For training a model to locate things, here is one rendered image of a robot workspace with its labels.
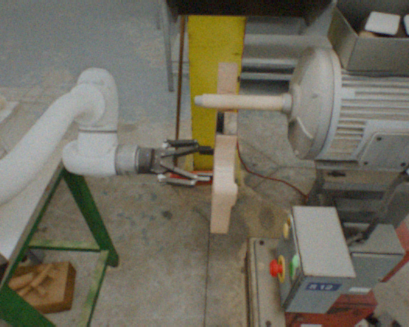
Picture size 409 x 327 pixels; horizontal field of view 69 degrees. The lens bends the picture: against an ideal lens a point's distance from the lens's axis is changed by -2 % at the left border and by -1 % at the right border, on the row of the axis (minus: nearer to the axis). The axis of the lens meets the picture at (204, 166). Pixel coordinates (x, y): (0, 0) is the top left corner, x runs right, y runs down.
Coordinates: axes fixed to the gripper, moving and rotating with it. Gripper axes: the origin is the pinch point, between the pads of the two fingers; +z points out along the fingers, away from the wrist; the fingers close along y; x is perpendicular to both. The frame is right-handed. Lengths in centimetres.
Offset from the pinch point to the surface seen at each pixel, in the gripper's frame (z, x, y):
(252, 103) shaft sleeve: 8.2, 19.7, -6.5
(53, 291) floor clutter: -77, -86, 35
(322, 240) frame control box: 22.4, 15.6, 22.9
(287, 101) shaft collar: 16.1, 20.7, -6.6
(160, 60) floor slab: -67, -188, -215
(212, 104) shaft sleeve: -0.7, 19.1, -6.0
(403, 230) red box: 64, -23, 10
